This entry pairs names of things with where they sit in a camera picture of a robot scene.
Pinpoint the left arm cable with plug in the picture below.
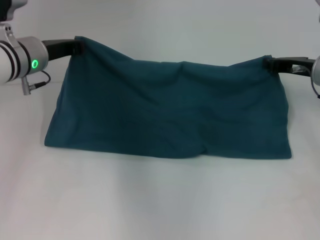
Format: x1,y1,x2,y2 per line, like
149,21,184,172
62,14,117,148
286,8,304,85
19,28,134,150
20,69,52,96

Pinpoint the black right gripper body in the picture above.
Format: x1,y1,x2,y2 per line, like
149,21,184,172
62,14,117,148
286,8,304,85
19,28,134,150
272,56,316,76

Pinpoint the teal t-shirt with FREE print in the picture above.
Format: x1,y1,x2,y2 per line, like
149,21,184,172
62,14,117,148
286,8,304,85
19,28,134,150
43,35,293,161

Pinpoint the arm cable with plug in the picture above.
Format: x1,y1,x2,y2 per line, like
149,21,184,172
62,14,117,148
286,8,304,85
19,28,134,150
20,69,52,96
291,63,320,100

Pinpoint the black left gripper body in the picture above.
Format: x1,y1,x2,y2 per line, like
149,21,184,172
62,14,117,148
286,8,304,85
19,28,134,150
41,38,77,62

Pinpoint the right arm cable with plug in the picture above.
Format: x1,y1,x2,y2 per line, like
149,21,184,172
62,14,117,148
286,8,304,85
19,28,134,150
291,63,320,100

